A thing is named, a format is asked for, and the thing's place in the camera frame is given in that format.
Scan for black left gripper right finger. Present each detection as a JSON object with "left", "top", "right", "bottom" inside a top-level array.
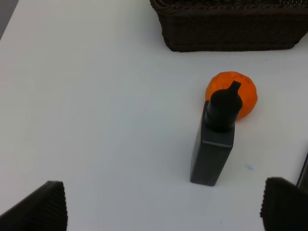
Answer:
[{"left": 260, "top": 177, "right": 308, "bottom": 231}]

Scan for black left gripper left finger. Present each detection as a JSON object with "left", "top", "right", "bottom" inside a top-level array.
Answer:
[{"left": 0, "top": 181, "right": 68, "bottom": 231}]

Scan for dark brown wicker basket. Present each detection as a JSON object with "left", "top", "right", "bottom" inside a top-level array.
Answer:
[{"left": 151, "top": 0, "right": 308, "bottom": 52}]

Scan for orange tangerine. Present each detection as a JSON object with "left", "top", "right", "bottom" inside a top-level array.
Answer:
[{"left": 205, "top": 71, "right": 258, "bottom": 120}]

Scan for dark green pump bottle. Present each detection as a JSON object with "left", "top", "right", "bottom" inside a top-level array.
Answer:
[{"left": 190, "top": 81, "right": 243, "bottom": 186}]

